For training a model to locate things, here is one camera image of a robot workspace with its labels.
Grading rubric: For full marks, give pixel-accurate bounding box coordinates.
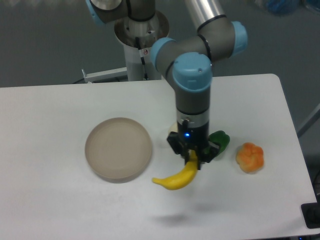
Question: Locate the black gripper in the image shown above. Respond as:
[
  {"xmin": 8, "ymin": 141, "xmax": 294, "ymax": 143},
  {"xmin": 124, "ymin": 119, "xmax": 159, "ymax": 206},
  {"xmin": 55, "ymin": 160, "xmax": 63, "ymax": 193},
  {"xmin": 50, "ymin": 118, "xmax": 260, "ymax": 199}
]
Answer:
[{"xmin": 167, "ymin": 119, "xmax": 214, "ymax": 171}]

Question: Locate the yellow toy banana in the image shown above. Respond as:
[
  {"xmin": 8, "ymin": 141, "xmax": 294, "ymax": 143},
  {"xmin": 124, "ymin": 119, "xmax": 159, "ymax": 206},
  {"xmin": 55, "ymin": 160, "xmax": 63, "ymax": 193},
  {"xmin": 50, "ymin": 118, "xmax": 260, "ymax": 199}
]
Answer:
[{"xmin": 151, "ymin": 150, "xmax": 198, "ymax": 191}]

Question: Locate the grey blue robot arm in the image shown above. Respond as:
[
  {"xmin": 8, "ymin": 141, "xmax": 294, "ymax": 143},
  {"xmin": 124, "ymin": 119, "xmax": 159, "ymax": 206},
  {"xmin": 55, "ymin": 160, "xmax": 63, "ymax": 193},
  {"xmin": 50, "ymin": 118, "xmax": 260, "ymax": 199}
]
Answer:
[{"xmin": 86, "ymin": 0, "xmax": 248, "ymax": 168}]

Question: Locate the beige round plate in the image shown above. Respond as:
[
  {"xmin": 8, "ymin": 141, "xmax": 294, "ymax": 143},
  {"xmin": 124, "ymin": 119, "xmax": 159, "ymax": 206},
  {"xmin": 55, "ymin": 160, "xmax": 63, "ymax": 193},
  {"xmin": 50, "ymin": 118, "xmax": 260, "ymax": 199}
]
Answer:
[{"xmin": 84, "ymin": 117, "xmax": 152, "ymax": 183}]

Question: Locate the green toy bell pepper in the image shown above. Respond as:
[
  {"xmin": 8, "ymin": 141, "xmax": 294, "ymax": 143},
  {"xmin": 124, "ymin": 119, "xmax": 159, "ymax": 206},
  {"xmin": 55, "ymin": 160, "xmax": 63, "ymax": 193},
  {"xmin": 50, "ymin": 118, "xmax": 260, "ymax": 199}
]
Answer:
[{"xmin": 203, "ymin": 130, "xmax": 230, "ymax": 159}]

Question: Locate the white toy pear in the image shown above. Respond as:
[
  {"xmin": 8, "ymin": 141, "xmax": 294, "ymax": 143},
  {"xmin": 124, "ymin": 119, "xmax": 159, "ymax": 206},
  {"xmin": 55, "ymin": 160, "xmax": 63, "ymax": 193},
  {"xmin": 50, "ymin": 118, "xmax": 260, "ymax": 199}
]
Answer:
[{"xmin": 168, "ymin": 122, "xmax": 178, "ymax": 134}]

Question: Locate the orange toy pumpkin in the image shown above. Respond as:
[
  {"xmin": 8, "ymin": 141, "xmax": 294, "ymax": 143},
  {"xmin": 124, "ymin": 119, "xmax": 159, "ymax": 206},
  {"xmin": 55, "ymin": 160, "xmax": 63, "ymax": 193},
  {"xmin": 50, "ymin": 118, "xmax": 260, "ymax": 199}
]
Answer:
[{"xmin": 236, "ymin": 142, "xmax": 265, "ymax": 174}]

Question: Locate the grey metal table leg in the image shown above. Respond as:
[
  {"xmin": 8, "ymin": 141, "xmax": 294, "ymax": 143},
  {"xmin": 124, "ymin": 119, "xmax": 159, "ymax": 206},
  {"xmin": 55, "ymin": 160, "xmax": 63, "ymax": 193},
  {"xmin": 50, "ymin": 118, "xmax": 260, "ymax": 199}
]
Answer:
[{"xmin": 296, "ymin": 104, "xmax": 320, "ymax": 138}]

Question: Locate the black device at edge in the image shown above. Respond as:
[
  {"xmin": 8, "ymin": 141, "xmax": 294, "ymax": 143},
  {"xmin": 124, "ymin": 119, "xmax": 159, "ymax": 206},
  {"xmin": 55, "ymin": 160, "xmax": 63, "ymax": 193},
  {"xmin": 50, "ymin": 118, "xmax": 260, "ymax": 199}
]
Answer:
[{"xmin": 301, "ymin": 202, "xmax": 320, "ymax": 229}]

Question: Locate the blue plastic bag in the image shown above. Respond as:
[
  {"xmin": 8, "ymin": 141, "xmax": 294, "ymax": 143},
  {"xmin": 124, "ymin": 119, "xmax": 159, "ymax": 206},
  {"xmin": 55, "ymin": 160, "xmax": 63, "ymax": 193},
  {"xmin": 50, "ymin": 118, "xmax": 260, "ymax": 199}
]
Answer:
[{"xmin": 262, "ymin": 0, "xmax": 300, "ymax": 16}]

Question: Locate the white metal frame bracket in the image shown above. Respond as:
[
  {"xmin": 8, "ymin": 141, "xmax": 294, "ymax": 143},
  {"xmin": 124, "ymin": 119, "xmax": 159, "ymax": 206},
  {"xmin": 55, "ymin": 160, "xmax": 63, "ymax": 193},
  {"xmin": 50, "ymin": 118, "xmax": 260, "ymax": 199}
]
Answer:
[{"xmin": 81, "ymin": 67, "xmax": 128, "ymax": 83}]

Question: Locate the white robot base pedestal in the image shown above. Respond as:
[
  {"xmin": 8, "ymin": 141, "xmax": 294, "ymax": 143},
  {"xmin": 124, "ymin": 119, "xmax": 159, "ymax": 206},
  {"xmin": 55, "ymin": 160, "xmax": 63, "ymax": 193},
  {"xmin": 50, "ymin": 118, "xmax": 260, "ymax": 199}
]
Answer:
[{"xmin": 114, "ymin": 11, "xmax": 170, "ymax": 82}]

